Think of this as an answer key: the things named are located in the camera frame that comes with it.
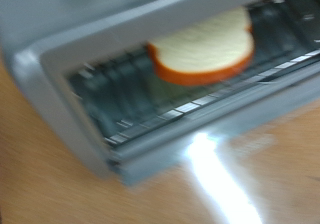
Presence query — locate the white bread slice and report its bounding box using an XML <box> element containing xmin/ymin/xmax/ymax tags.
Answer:
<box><xmin>146</xmin><ymin>6</ymin><xmax>257</xmax><ymax>87</ymax></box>

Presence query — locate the silver toaster oven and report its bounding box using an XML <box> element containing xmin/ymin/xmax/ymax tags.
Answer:
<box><xmin>0</xmin><ymin>0</ymin><xmax>320</xmax><ymax>188</ymax></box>

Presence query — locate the oven wire rack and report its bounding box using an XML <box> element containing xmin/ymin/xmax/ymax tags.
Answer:
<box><xmin>68</xmin><ymin>0</ymin><xmax>320</xmax><ymax>147</ymax></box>

